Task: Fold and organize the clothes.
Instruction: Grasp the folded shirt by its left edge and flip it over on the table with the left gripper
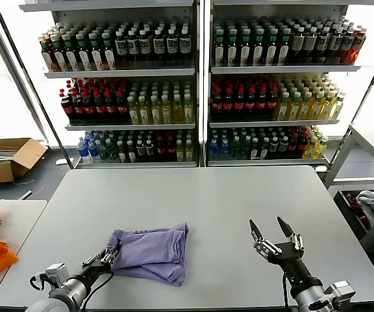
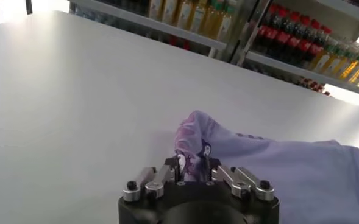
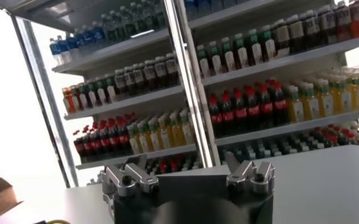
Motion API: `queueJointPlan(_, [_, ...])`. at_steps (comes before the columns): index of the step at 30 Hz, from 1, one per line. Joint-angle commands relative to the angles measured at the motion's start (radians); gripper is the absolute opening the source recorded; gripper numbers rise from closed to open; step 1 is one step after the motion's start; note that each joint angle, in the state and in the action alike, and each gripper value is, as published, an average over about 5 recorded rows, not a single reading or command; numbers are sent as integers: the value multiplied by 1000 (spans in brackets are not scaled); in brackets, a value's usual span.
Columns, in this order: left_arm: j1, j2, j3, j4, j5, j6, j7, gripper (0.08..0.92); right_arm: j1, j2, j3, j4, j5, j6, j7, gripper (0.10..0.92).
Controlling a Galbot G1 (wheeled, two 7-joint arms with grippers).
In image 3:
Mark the green label tea bottle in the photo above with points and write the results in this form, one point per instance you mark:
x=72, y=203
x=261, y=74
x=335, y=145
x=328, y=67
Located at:
x=203, y=65
x=255, y=51
x=228, y=59
x=102, y=95
x=269, y=47
x=76, y=102
x=241, y=56
x=84, y=99
x=92, y=97
x=215, y=62
x=111, y=92

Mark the beige label dark bottle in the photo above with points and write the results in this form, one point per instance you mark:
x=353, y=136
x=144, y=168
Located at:
x=295, y=30
x=281, y=35

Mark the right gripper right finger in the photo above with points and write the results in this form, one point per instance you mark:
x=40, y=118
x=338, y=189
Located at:
x=252, y=176

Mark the red cap cola bottle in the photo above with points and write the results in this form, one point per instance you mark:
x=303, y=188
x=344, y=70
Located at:
x=106, y=142
x=228, y=115
x=240, y=112
x=215, y=117
x=80, y=149
x=253, y=110
x=124, y=139
x=97, y=144
x=266, y=107
x=279, y=105
x=115, y=140
x=88, y=146

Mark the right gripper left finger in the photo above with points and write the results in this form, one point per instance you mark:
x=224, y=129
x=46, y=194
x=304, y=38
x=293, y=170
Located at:
x=127, y=179

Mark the black white label bottle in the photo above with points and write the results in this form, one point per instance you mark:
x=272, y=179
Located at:
x=171, y=67
x=139, y=76
x=161, y=70
x=150, y=73
x=120, y=81
x=130, y=78

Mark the grey label dark bottle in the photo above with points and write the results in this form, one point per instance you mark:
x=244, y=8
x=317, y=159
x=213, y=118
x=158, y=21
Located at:
x=311, y=25
x=343, y=16
x=327, y=19

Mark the white metal beverage shelf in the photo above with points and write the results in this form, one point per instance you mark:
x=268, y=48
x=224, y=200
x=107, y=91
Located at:
x=289, y=62
x=130, y=102

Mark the white vertical light strip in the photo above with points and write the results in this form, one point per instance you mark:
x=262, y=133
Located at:
x=191, y=91

